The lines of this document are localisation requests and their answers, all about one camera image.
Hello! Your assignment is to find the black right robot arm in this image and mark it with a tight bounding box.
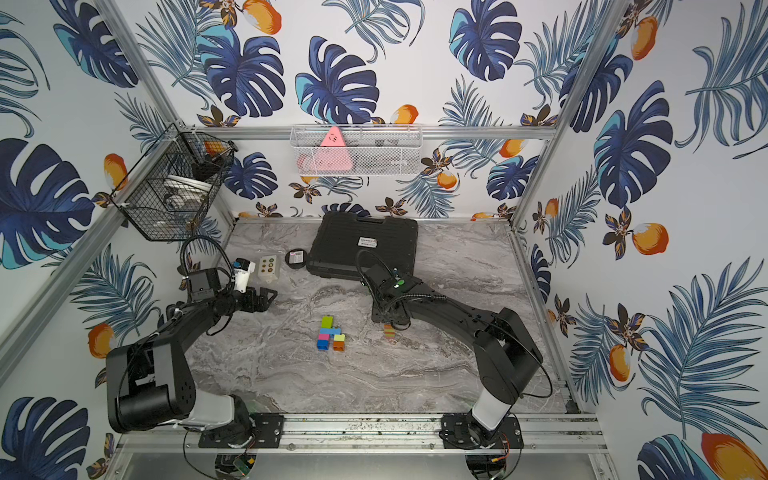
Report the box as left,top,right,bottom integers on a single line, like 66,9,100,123
355,249,547,450

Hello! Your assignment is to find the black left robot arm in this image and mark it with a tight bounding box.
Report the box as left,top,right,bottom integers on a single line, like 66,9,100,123
106,255,282,448

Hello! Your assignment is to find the white button control box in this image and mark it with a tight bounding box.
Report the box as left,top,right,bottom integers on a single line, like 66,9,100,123
257,254,280,283

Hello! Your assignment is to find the black round tape roll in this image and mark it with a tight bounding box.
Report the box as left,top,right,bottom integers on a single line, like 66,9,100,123
284,248,308,270

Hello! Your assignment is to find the black plastic tool case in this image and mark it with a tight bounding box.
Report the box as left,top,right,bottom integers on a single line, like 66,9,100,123
306,212,419,280

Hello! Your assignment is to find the pink triangle object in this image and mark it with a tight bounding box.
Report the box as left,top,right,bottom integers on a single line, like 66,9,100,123
307,126,354,173

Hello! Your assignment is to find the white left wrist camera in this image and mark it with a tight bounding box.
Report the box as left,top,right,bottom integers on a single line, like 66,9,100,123
232,258,256,293

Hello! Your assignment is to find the black wire basket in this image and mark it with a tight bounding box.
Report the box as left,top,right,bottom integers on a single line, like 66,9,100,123
109,124,238,242

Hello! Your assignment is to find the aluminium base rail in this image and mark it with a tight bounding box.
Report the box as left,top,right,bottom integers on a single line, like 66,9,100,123
115,413,608,455

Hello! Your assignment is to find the white wire shelf basket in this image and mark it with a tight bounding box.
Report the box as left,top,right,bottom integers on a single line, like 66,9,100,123
290,124,423,176

